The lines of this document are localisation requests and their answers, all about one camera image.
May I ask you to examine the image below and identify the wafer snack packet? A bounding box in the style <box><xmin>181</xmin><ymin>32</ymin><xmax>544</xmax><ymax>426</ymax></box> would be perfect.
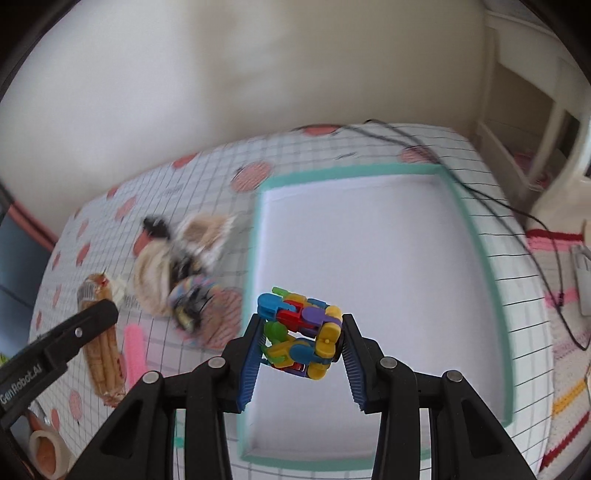
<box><xmin>77</xmin><ymin>273</ymin><xmax>125</xmax><ymax>408</ymax></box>

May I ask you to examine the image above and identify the black cable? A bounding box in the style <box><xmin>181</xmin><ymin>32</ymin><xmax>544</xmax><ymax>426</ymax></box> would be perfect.
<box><xmin>338</xmin><ymin>118</ymin><xmax>591</xmax><ymax>352</ymax></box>

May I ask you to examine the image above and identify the colourful plastic link toy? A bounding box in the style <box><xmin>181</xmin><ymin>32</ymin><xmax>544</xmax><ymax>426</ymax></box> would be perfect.
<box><xmin>257</xmin><ymin>287</ymin><xmax>342</xmax><ymax>380</ymax></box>

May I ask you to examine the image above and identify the crochet striped blanket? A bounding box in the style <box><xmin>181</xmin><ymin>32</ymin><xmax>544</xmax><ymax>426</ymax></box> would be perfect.
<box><xmin>526</xmin><ymin>228</ymin><xmax>590</xmax><ymax>479</ymax></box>

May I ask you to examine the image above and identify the strawberry grid tablecloth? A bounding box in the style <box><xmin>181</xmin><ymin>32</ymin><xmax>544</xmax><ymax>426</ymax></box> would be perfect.
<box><xmin>29</xmin><ymin>123</ymin><xmax>554</xmax><ymax>469</ymax></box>

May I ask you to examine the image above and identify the grey phone stand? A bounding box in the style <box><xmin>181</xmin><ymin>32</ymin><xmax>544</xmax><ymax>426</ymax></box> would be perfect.
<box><xmin>571</xmin><ymin>245</ymin><xmax>591</xmax><ymax>317</ymax></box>

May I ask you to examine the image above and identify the pink hair roller clip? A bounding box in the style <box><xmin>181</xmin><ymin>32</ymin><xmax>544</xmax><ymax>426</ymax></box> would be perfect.
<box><xmin>123</xmin><ymin>324</ymin><xmax>147</xmax><ymax>390</ymax></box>

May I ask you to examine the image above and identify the pastel rainbow scrunchie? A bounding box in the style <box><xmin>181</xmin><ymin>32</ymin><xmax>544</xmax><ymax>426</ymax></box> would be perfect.
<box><xmin>167</xmin><ymin>274</ymin><xmax>223</xmax><ymax>344</ymax></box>

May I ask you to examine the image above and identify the left hand with taped fingers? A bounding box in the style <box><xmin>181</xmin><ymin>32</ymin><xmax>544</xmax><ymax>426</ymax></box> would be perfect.
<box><xmin>26</xmin><ymin>411</ymin><xmax>74</xmax><ymax>480</ymax></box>

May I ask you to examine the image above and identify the teal rimmed white tray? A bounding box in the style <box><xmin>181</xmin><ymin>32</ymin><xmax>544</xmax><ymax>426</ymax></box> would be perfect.
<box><xmin>238</xmin><ymin>163</ymin><xmax>514</xmax><ymax>471</ymax></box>

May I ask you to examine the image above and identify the cream wooden chair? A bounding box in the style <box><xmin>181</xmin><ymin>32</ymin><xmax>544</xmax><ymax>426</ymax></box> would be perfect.
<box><xmin>476</xmin><ymin>1</ymin><xmax>590</xmax><ymax>217</ymax></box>

